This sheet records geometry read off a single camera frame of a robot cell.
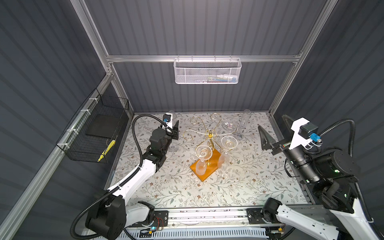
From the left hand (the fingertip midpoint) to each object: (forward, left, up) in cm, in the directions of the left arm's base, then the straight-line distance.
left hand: (173, 120), depth 78 cm
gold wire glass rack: (-13, -19, +3) cm, 23 cm away
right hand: (-23, -36, +22) cm, 48 cm away
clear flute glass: (-5, +1, -19) cm, 19 cm away
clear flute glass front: (-22, -14, +3) cm, 26 cm away
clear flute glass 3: (-19, -25, +5) cm, 32 cm away
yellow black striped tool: (-15, +30, -3) cm, 34 cm away
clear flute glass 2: (-10, -27, +5) cm, 29 cm away
